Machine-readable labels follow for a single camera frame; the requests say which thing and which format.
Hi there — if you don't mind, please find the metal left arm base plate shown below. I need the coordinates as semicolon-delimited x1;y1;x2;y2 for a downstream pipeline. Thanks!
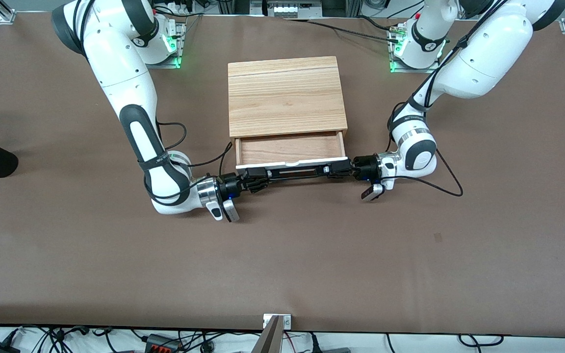
389;25;442;74

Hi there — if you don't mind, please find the brown angled bar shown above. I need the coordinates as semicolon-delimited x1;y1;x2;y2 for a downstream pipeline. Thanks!
251;316;283;353

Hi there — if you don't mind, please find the light wooden drawer cabinet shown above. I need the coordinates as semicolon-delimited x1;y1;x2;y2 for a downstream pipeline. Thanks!
227;56;349;148

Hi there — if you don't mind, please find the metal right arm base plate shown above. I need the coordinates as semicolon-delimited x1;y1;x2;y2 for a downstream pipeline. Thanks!
145;22;186;69

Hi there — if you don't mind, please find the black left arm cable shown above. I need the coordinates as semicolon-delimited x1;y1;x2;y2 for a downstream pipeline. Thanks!
385;0;509;198

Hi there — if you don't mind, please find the black sleeved table cable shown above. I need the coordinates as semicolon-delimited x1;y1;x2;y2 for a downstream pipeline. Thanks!
285;17;401;42

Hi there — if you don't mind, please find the white drawer with black handle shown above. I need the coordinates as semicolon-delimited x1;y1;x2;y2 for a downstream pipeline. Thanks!
234;130;349;181

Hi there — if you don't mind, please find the small metal edge bracket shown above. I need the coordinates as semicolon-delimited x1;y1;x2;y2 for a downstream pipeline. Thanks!
263;314;292;329

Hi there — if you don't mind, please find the black orange electronic box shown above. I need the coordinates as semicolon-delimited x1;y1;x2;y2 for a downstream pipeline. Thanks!
144;333;185;353

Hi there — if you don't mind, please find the black looped floor cable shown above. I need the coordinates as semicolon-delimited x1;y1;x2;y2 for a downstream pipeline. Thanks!
458;334;505;348

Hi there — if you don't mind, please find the white power strip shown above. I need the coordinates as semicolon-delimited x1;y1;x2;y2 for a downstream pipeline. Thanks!
265;0;323;19

